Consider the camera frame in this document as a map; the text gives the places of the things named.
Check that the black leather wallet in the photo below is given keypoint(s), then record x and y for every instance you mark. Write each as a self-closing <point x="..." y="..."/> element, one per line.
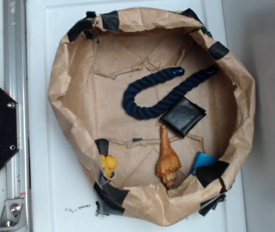
<point x="182" y="116"/>

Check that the yellow rubber duck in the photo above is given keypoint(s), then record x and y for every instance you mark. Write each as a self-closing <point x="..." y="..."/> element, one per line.
<point x="109" y="164"/>

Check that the brown spiral seashell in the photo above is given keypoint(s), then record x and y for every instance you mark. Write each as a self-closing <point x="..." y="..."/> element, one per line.
<point x="169" y="162"/>

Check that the brown paper bin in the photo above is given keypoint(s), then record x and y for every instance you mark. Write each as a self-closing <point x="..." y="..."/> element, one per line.
<point x="116" y="74"/>

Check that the blue plastic piece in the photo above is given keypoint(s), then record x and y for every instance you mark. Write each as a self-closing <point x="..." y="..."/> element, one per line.
<point x="202" y="159"/>

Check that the aluminium extrusion rail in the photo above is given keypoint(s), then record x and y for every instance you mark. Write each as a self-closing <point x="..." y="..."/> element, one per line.
<point x="18" y="178"/>

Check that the metal corner bracket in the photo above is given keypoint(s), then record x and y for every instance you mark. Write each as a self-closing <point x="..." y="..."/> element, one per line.
<point x="13" y="217"/>

